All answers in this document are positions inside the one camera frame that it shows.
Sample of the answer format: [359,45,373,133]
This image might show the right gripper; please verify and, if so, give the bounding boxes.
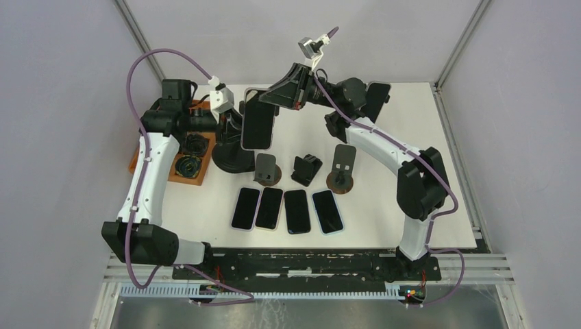
[258,62,341,110]

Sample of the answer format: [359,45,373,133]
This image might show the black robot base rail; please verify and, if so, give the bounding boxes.
[197,247,442,293]

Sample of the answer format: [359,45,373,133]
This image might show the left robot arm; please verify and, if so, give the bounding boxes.
[101,76,234,280]

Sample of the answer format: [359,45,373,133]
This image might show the brown floral rolled tie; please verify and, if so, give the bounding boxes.
[184,133,210,157]

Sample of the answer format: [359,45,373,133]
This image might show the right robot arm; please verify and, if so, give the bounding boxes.
[258,63,459,280]

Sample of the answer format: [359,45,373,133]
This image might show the white cable duct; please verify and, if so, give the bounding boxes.
[119,283,416,302]

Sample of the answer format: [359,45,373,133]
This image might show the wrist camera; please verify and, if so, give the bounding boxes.
[209,87,235,114]
[297,37,324,67]

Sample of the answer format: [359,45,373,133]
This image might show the cream case smartphone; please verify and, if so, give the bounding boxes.
[255,187,284,230]

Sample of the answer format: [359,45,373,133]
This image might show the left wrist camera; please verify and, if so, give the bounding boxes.
[209,87,235,114]

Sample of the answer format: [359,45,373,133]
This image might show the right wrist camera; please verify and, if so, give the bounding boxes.
[297,37,324,67]

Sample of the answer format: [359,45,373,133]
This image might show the wood-base phone stand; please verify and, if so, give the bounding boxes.
[254,153,282,187]

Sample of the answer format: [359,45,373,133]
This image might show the black small phone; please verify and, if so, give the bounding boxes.
[284,189,311,234]

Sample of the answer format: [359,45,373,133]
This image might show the wooden compartment tray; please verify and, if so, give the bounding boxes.
[128,97,217,186]

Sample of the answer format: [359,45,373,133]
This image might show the small black folding stand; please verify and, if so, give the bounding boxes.
[290,154,323,187]

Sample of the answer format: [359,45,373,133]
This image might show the lilac case smartphone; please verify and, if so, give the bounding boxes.
[231,187,260,230]

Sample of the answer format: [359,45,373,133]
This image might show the black round-base phone stand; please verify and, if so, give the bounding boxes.
[212,108,255,174]

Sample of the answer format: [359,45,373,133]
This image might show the light blue case phone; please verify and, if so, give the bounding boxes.
[312,190,345,235]

